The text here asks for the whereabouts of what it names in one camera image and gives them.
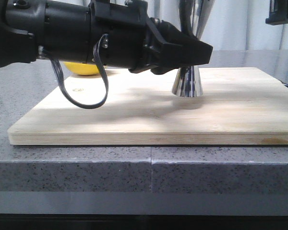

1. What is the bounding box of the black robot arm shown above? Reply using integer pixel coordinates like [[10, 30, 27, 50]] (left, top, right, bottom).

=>
[[0, 0, 213, 75]]

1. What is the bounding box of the grey curtain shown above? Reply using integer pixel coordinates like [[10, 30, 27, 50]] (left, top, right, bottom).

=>
[[81, 0, 288, 51]]

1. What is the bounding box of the yellow lemon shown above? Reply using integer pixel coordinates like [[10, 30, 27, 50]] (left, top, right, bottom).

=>
[[64, 62, 99, 76]]

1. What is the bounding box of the wooden cutting board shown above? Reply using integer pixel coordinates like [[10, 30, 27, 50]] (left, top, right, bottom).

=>
[[8, 68, 288, 145]]

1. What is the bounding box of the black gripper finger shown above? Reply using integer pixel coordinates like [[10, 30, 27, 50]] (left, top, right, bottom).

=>
[[151, 21, 213, 75], [265, 0, 288, 24]]

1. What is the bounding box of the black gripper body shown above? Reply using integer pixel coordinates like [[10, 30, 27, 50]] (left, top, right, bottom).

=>
[[85, 0, 183, 74]]

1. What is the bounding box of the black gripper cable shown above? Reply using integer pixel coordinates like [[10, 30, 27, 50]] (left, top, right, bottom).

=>
[[42, 33, 110, 110]]

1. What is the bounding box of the steel double jigger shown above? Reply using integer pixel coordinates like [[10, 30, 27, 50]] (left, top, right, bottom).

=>
[[170, 0, 216, 99]]

